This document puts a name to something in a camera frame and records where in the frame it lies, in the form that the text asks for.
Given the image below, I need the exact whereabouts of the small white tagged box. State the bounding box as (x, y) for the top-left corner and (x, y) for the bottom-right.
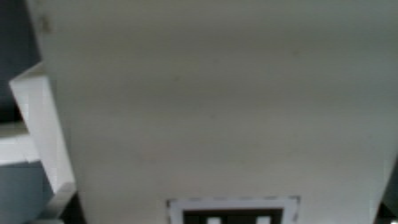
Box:
(27, 0), (398, 224)

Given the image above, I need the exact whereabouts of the white cabinet body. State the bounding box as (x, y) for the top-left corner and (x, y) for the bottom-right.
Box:
(0, 64), (77, 224)

